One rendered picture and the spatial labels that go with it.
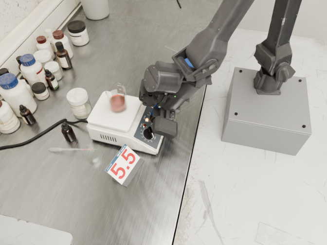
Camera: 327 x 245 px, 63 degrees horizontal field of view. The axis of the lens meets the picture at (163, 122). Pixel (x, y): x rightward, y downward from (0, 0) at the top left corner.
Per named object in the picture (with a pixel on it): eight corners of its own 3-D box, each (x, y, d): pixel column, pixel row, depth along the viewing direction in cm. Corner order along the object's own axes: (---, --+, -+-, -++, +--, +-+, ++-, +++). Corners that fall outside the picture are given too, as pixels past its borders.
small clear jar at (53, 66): (47, 81, 92) (42, 70, 88) (51, 72, 95) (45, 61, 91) (61, 81, 92) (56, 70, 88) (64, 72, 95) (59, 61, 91)
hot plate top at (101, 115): (143, 100, 76) (143, 98, 76) (128, 133, 69) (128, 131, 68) (104, 92, 78) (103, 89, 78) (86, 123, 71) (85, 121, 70)
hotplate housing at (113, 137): (169, 121, 82) (170, 104, 75) (156, 157, 74) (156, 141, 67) (101, 106, 85) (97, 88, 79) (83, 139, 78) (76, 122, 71)
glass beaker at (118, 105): (105, 110, 73) (99, 88, 67) (118, 98, 76) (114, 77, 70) (120, 120, 71) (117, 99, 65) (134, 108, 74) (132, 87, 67)
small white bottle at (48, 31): (58, 46, 104) (51, 26, 98) (61, 51, 103) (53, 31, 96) (49, 48, 104) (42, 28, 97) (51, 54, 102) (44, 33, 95)
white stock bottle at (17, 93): (35, 116, 83) (17, 85, 73) (11, 119, 82) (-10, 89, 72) (38, 99, 87) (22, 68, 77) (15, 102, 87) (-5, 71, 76)
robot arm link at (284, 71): (273, 59, 74) (281, 39, 69) (294, 79, 69) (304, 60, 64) (252, 65, 73) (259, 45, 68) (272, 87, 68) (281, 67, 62)
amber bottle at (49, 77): (48, 90, 90) (40, 72, 83) (50, 84, 92) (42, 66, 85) (58, 90, 90) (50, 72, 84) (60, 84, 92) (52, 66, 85)
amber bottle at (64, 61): (66, 61, 99) (58, 38, 91) (74, 64, 98) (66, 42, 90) (59, 67, 97) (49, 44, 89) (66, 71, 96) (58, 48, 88)
